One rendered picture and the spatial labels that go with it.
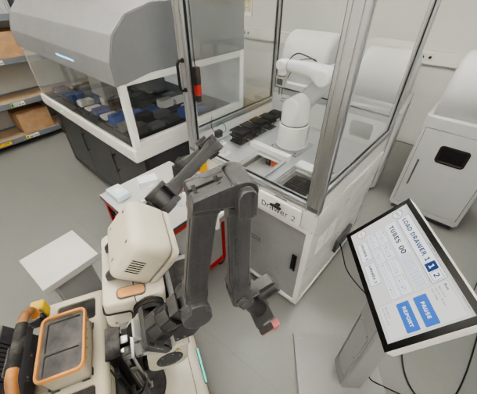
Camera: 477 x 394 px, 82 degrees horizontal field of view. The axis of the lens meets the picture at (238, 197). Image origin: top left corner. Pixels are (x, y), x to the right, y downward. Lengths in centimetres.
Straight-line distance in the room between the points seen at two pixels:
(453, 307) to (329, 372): 113
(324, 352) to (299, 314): 29
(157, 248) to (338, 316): 172
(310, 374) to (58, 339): 140
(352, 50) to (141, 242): 93
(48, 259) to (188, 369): 94
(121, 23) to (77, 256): 132
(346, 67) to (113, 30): 133
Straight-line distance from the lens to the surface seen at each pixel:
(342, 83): 118
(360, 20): 113
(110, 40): 196
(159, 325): 80
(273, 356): 207
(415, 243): 122
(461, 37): 435
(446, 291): 111
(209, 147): 121
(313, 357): 207
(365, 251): 130
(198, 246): 59
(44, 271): 172
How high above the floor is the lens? 192
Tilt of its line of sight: 39 degrees down
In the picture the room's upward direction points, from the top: straight up
